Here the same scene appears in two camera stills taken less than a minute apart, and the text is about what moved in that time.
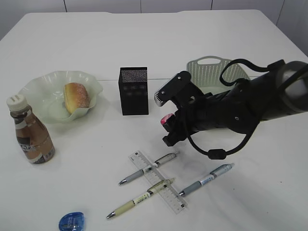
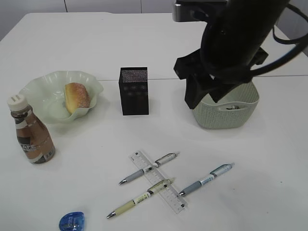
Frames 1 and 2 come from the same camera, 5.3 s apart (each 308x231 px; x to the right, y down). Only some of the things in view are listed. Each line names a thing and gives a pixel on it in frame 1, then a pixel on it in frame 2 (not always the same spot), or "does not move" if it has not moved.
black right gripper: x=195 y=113 → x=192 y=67
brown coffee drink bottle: x=34 y=139 does not move
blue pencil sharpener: x=72 y=221 does not move
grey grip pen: x=157 y=163 does not move
